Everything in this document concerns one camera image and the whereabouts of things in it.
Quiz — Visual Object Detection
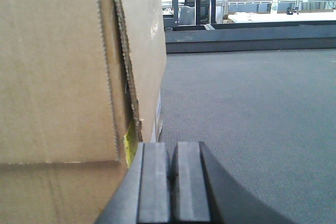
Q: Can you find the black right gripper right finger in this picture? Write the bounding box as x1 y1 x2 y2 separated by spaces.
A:
172 142 293 223

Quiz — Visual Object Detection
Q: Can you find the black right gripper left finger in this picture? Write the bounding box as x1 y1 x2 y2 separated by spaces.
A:
95 143 171 223

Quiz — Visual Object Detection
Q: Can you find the brown cardboard carton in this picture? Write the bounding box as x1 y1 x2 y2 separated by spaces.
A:
1 0 166 223

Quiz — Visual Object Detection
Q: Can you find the dark conveyor belt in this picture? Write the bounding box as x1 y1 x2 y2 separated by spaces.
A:
160 49 335 223

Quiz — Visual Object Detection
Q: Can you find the black conveyor side frame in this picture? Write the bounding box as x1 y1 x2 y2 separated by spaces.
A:
165 20 335 54

